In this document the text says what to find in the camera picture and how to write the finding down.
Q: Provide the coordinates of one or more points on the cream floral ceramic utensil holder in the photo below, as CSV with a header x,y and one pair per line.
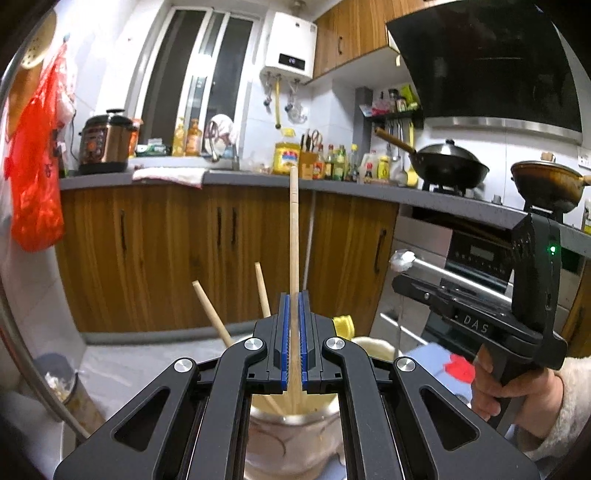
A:
x,y
295,443

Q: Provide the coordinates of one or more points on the trash bin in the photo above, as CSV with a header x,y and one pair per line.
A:
x,y
69,397

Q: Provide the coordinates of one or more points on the yellow jar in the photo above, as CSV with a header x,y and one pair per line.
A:
x,y
383,170

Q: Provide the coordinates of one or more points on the wooden base cabinets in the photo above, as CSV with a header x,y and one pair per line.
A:
x,y
161,258

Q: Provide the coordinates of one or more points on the person's right hand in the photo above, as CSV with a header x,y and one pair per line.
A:
x,y
535,397

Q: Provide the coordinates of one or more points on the yellow cooking oil jug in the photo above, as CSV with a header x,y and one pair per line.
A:
x,y
286,157

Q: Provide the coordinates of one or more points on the wooden chopstick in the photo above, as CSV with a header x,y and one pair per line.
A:
x,y
294,230
263,290
212,314

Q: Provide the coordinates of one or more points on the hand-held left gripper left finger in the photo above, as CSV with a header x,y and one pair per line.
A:
x,y
285,341

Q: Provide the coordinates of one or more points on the black wall shelf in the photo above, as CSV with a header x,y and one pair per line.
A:
x,y
392,117

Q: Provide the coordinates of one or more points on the stainless built-in oven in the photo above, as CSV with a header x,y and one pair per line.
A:
x,y
480,258

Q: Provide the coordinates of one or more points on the white plastic jug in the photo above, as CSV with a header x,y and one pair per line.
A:
x,y
368,168

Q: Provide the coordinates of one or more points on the orange oil bottle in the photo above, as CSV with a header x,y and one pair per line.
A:
x,y
194,141

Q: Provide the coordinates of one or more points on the row of condiment bottles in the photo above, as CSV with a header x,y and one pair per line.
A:
x,y
339,166

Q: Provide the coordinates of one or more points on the kitchen faucet with cloth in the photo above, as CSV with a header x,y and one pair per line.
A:
x,y
224,134

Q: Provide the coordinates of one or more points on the slim yellow oil bottle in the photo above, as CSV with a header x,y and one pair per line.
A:
x,y
178,141

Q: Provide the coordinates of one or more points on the blue cartoon printed cloth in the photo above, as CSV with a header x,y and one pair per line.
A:
x,y
431,364

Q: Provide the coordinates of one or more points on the yellow colander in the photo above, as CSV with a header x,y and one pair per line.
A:
x,y
34,50

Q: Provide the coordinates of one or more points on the black range hood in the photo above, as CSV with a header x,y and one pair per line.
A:
x,y
489,64

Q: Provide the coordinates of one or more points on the chrome rack tube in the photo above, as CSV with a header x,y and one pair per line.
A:
x,y
46,397

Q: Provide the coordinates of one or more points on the knife block with knives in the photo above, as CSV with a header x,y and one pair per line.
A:
x,y
307,164

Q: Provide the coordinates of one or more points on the electric pressure cooker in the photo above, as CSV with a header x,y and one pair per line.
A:
x,y
104,143

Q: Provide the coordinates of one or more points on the white towel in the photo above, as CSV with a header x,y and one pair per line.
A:
x,y
168,177

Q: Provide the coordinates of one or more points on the yellow plastic fork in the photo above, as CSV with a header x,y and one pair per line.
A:
x,y
344,327

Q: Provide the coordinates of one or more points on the white water heater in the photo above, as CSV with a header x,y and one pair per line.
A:
x,y
288,46

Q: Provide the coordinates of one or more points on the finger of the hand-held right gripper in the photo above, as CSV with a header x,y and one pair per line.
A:
x,y
413,287

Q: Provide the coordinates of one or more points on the wooden wall cabinet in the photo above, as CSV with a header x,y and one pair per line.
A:
x,y
355,32

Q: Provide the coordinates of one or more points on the kitchen window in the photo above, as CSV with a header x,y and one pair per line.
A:
x,y
198,74

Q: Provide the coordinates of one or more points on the brown clay pot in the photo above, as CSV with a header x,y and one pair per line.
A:
x,y
549,184

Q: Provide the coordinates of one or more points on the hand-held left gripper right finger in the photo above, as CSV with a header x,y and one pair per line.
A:
x,y
303,341

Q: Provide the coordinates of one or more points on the hanging red plastic bag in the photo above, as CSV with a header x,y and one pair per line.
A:
x,y
34,194

